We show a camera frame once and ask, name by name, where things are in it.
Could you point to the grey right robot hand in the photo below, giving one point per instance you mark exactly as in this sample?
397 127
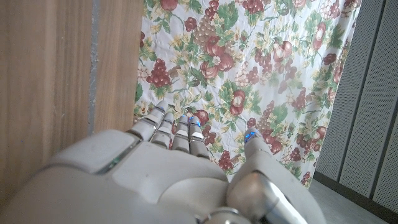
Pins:
140 180

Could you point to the floral fruit print backdrop cloth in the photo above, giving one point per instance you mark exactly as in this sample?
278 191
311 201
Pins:
248 62

